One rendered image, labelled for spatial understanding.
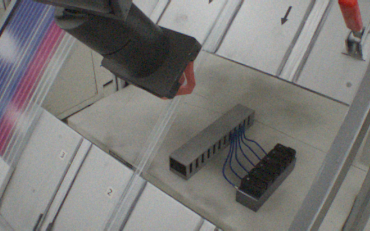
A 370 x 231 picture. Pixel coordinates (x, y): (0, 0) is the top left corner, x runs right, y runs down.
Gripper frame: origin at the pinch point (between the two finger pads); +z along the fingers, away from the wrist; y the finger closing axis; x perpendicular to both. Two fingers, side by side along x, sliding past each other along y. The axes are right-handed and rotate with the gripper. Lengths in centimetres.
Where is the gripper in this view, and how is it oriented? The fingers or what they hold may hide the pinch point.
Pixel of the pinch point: (184, 84)
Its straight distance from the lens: 45.7
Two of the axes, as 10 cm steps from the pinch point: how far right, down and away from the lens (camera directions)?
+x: -4.8, 8.8, -0.6
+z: 4.4, 3.0, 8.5
